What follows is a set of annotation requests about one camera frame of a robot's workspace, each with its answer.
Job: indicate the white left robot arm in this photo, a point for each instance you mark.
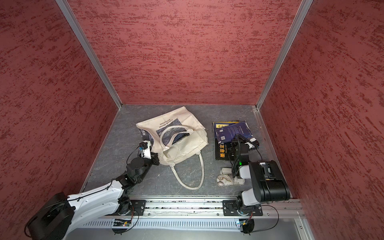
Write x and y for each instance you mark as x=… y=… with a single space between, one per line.
x=62 y=214

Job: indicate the navy blue book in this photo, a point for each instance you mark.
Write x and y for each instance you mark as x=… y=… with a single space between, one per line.
x=176 y=137
x=221 y=124

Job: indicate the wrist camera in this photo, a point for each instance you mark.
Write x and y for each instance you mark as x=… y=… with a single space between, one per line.
x=253 y=141
x=145 y=150

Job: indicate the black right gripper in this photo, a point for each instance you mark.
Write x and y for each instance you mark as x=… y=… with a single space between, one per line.
x=237 y=142

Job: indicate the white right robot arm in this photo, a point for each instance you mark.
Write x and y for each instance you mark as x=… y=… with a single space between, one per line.
x=267 y=180

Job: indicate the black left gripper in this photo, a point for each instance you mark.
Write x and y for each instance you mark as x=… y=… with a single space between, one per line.
x=154 y=157

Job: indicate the right aluminium corner post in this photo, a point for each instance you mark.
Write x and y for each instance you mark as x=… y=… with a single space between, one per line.
x=291 y=35

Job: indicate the circuit board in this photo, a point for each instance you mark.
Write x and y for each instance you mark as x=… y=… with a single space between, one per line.
x=246 y=226
x=121 y=224

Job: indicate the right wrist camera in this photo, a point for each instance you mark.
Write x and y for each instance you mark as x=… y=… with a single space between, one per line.
x=253 y=141

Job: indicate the black book yellow characters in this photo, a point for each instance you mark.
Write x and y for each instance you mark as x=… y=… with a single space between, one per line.
x=225 y=151

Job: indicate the aluminium corner post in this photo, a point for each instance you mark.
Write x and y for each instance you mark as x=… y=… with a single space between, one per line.
x=291 y=35
x=81 y=36

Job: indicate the left circuit board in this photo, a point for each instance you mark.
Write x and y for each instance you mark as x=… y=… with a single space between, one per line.
x=121 y=224

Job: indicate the blue Prince book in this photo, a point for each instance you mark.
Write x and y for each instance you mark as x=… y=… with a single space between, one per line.
x=226 y=134

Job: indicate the beige canvas tote bag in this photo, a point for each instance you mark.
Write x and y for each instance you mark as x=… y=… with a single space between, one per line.
x=159 y=130

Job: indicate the right circuit board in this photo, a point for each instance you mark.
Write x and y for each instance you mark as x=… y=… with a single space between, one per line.
x=246 y=226

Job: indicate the left aluminium corner post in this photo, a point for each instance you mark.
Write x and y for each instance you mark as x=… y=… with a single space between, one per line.
x=81 y=36

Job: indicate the crumpled white cloth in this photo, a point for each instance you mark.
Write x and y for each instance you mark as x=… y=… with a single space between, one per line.
x=226 y=179

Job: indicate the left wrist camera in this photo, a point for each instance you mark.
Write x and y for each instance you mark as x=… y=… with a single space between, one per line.
x=145 y=150

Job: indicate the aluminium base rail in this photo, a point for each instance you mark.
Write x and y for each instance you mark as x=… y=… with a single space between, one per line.
x=202 y=218

